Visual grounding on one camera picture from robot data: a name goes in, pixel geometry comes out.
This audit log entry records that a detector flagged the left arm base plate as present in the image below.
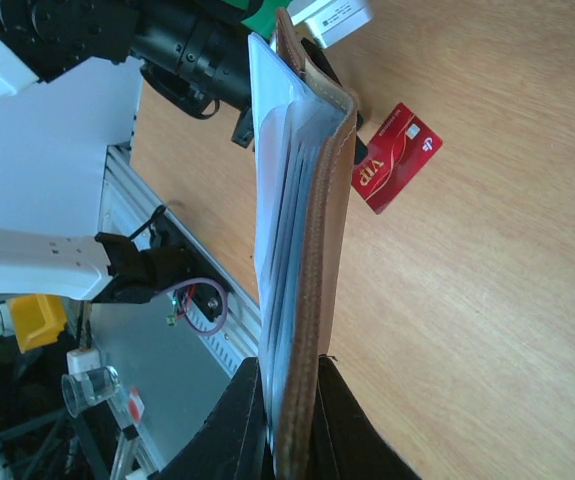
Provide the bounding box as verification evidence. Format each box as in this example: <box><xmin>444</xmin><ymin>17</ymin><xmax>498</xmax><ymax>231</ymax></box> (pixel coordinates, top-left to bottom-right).
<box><xmin>92</xmin><ymin>205</ymin><xmax>229</xmax><ymax>327</ymax></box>

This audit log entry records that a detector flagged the red VIP credit card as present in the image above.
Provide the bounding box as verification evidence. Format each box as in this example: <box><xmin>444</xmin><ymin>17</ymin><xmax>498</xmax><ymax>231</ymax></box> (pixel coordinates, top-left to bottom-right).
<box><xmin>352</xmin><ymin>103</ymin><xmax>443</xmax><ymax>214</ymax></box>

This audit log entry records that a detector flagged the clear plastic measuring cup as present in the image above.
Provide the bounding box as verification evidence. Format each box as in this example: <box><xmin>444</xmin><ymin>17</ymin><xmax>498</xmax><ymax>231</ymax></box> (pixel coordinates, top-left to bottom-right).
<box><xmin>61</xmin><ymin>366</ymin><xmax>120</xmax><ymax>418</ymax></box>

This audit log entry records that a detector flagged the aluminium front rail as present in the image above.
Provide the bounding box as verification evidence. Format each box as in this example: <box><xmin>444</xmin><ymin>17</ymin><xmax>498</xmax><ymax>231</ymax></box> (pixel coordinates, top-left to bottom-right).
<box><xmin>99</xmin><ymin>145</ymin><xmax>260</xmax><ymax>370</ymax></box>

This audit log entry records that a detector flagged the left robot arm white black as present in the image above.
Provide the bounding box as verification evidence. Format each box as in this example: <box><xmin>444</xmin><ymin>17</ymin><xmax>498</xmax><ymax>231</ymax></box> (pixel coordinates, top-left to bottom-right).
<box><xmin>0</xmin><ymin>1</ymin><xmax>260</xmax><ymax>304</ymax></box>

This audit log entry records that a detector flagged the grey slotted cable duct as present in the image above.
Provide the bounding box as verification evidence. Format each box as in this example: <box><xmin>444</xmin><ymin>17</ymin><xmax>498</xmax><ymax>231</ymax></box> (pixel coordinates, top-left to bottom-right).
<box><xmin>186</xmin><ymin>305</ymin><xmax>253</xmax><ymax>378</ymax></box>

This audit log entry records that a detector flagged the yellow bin in background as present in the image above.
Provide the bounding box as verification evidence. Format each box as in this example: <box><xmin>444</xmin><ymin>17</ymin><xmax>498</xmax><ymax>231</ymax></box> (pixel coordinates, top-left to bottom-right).
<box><xmin>7</xmin><ymin>294</ymin><xmax>67</xmax><ymax>353</ymax></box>

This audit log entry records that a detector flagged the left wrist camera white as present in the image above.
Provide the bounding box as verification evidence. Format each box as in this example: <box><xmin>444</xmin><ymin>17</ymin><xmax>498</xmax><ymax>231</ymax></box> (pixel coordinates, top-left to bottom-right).
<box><xmin>287</xmin><ymin>0</ymin><xmax>373</xmax><ymax>49</ymax></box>

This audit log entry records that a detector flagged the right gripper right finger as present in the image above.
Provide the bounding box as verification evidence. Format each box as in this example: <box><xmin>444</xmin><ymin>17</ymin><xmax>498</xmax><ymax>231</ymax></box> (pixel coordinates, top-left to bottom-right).
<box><xmin>309</xmin><ymin>356</ymin><xmax>419</xmax><ymax>480</ymax></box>

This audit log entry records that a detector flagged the brown leather card holder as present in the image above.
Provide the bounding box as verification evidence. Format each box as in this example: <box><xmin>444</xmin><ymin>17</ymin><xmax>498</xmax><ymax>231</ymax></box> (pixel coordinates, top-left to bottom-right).
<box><xmin>249</xmin><ymin>9</ymin><xmax>355</xmax><ymax>479</ymax></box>

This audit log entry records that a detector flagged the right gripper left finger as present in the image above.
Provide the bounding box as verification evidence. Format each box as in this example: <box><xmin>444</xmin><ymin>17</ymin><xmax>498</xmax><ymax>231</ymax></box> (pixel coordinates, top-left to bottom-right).
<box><xmin>154</xmin><ymin>357</ymin><xmax>272</xmax><ymax>480</ymax></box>

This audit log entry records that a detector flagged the green plastic bin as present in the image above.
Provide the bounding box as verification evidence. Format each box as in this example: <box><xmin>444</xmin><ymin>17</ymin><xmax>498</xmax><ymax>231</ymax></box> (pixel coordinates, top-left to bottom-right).
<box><xmin>242</xmin><ymin>0</ymin><xmax>291</xmax><ymax>40</ymax></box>

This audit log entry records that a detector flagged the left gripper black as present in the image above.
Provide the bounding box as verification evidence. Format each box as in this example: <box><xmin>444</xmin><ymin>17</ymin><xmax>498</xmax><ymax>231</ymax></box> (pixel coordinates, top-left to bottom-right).
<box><xmin>231</xmin><ymin>37</ymin><xmax>368</xmax><ymax>151</ymax></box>

